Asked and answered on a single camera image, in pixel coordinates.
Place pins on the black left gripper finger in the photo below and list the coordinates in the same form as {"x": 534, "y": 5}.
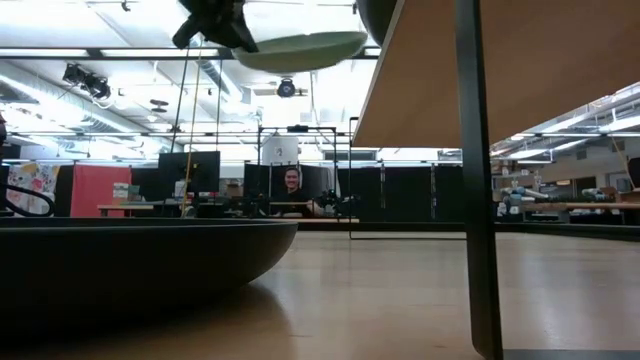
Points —
{"x": 237, "y": 35}
{"x": 195, "y": 30}

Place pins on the sage green plate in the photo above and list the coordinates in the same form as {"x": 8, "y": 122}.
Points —
{"x": 300, "y": 55}

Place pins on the black plate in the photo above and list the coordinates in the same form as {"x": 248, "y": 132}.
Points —
{"x": 362, "y": 10}

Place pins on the teal bowl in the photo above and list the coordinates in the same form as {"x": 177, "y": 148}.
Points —
{"x": 125, "y": 265}

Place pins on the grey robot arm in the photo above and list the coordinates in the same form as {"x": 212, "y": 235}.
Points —
{"x": 520, "y": 194}

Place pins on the black monitor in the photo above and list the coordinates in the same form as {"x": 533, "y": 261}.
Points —
{"x": 200, "y": 172}

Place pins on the dark grey plate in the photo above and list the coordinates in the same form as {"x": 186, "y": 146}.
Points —
{"x": 382, "y": 30}

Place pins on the person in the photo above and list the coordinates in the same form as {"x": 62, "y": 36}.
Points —
{"x": 292, "y": 182}

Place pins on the green and white box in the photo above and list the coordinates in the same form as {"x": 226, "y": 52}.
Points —
{"x": 125, "y": 191}

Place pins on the red fabric panel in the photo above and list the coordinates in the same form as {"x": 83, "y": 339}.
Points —
{"x": 100, "y": 185}

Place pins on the small wooden table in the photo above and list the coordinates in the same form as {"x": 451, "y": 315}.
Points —
{"x": 125, "y": 206}

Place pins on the floral fabric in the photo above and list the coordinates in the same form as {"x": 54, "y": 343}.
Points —
{"x": 32, "y": 177}

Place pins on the black curtain partition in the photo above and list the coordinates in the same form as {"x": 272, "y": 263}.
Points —
{"x": 400, "y": 195}

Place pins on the long wooden table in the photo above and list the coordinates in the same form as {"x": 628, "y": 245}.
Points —
{"x": 575, "y": 205}

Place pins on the black round overhead camera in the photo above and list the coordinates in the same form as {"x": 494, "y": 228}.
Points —
{"x": 286, "y": 88}

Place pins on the black rack frame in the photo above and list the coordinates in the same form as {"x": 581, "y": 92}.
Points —
{"x": 300, "y": 128}

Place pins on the black aluminium rig frame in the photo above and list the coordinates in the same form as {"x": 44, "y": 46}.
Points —
{"x": 550, "y": 231}

